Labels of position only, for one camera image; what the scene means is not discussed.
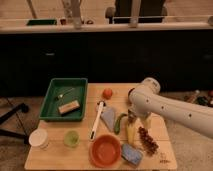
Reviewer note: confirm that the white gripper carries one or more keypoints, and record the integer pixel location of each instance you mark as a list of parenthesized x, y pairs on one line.
[(143, 115)]

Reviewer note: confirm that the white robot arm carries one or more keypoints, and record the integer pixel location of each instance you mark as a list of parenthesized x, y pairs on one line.
[(145, 99)]

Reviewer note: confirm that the yellow banana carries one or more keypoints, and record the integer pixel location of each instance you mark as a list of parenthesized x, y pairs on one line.
[(130, 132)]

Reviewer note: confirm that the green cucumber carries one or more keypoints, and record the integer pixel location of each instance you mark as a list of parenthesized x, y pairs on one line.
[(118, 122)]

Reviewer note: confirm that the brown grape bunch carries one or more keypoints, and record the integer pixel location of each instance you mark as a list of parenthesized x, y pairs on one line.
[(148, 143)]

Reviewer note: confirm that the dark maroon bowl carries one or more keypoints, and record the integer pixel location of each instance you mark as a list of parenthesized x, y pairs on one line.
[(129, 92)]

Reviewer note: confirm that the grey blue cloth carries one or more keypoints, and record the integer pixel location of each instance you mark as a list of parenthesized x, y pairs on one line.
[(108, 117)]

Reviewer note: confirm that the blue sponge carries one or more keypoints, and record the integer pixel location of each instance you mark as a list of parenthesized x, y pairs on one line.
[(131, 154)]

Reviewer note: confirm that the orange fruit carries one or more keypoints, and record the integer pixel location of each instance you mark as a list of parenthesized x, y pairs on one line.
[(107, 93)]

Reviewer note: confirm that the orange bowl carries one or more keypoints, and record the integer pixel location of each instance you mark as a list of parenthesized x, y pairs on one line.
[(105, 151)]

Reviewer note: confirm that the wooden block brush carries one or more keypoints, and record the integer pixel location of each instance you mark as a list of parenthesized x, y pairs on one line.
[(68, 107)]

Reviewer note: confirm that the light green cup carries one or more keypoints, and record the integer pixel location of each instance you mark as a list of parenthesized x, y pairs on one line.
[(71, 139)]

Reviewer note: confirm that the green plastic tray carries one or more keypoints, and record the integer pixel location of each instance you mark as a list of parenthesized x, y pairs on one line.
[(49, 110)]

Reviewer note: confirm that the metal spoon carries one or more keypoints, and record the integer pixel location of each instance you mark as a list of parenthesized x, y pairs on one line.
[(60, 96)]

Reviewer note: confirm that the white cup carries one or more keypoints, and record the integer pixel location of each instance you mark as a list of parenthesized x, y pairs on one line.
[(39, 138)]

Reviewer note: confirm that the dark chair in background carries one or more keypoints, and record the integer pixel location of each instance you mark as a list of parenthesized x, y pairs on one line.
[(150, 11)]

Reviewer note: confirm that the black office chair base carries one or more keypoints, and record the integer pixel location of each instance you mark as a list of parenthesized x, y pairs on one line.
[(11, 124)]

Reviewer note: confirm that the green tray on counter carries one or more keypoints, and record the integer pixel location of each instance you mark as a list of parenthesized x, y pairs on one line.
[(39, 22)]

